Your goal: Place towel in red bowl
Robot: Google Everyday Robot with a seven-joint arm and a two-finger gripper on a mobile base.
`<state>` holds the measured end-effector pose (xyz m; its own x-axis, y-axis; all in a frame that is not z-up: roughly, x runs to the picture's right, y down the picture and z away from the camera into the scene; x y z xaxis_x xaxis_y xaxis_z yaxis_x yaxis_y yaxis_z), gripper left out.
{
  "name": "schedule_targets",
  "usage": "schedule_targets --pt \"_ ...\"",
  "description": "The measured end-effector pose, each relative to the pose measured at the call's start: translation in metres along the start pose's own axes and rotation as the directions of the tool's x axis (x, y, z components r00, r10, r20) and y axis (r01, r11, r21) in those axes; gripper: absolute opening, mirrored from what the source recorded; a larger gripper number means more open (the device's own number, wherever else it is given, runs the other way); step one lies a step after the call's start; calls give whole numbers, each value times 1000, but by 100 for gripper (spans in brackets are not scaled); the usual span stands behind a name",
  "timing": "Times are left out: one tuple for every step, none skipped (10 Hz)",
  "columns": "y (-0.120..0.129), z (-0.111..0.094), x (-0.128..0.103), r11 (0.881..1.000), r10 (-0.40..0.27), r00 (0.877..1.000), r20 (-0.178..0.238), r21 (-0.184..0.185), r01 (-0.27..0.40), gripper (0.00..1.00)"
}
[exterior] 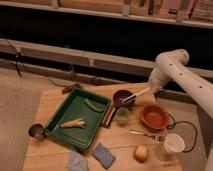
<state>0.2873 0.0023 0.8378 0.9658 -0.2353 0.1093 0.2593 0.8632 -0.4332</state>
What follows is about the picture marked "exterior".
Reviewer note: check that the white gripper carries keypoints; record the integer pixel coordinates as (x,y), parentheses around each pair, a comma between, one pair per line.
(157,80)

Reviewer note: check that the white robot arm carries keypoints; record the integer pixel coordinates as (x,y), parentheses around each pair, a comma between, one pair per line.
(171,65)

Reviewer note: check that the dark purple bowl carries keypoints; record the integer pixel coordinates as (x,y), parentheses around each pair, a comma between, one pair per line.
(119,95)

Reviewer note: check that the red bowl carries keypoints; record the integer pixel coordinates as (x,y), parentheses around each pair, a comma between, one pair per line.
(154,116)

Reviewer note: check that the grey blue towel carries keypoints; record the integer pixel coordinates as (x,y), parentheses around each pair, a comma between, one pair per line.
(77,162)

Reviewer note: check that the small green cup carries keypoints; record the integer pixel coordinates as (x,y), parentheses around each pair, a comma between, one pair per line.
(122,115)

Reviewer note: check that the red and black utensil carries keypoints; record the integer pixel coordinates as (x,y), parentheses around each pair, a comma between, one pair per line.
(108,116)

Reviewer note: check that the green cucumber toy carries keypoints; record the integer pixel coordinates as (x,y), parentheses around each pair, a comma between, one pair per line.
(92,106)

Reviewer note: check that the metal fork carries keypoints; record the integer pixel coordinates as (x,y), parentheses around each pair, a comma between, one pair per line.
(152,136)

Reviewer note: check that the yellow red apple toy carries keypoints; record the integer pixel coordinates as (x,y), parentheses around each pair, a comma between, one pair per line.
(141,153)

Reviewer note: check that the white plastic cup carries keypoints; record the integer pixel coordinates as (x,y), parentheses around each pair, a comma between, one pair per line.
(173,143)

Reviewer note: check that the green plastic tray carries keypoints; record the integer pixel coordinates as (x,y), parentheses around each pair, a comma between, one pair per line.
(74,107)

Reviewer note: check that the blue sponge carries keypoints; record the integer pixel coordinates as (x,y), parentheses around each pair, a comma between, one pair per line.
(103,155)

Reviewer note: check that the red clamp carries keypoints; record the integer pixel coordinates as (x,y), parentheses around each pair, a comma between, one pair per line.
(68,89)

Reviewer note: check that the small metal cup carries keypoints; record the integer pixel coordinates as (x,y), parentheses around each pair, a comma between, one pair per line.
(36,131)

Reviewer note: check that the wooden shelf rail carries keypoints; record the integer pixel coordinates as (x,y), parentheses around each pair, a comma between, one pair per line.
(78,57)

